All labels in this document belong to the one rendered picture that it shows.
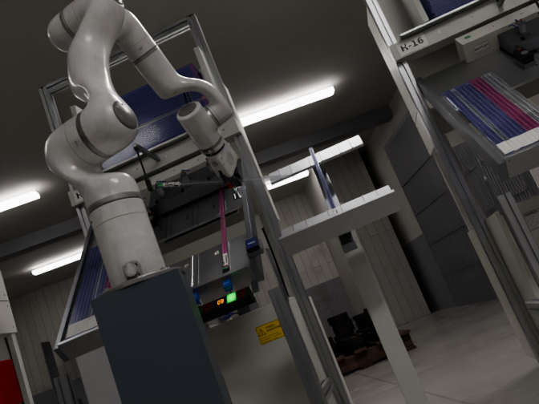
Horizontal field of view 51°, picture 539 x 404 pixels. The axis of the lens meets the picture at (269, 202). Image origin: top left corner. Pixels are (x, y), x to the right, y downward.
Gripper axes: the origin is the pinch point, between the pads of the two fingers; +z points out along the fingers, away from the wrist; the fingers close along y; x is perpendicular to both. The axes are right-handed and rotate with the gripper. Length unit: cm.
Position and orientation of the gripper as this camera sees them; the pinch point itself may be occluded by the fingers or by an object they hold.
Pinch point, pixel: (236, 179)
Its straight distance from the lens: 191.2
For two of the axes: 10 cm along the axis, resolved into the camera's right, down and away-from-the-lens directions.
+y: 1.7, -7.5, 6.4
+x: -8.9, 1.6, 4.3
